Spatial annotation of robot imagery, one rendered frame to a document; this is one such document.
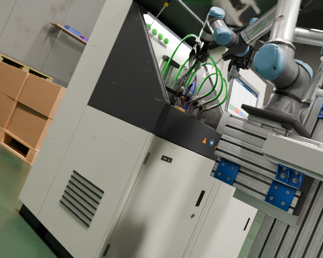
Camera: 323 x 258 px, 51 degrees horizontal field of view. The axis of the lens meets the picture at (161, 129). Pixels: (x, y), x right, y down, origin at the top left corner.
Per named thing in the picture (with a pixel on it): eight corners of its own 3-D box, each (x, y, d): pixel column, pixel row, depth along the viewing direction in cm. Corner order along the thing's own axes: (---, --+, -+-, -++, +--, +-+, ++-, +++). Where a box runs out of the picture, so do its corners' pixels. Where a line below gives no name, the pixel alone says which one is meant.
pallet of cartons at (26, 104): (39, 142, 507) (62, 89, 509) (96, 179, 414) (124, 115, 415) (-32, 121, 428) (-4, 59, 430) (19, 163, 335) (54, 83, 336)
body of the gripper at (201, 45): (192, 61, 175) (200, 41, 166) (190, 51, 181) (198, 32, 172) (205, 64, 176) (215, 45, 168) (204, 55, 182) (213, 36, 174)
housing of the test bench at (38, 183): (31, 229, 198) (135, -6, 201) (13, 208, 217) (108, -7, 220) (174, 240, 300) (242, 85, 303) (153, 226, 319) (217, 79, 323)
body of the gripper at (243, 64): (241, 65, 177) (250, 44, 177) (228, 62, 183) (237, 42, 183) (248, 71, 183) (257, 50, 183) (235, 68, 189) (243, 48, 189)
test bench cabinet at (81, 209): (83, 289, 158) (152, 133, 160) (31, 229, 198) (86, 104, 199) (173, 283, 209) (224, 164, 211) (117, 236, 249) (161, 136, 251)
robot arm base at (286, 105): (300, 129, 137) (309, 107, 137) (290, 119, 125) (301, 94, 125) (265, 119, 146) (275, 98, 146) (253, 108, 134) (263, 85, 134)
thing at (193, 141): (157, 135, 163) (170, 104, 163) (151, 132, 166) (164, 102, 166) (221, 163, 208) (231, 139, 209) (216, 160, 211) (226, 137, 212)
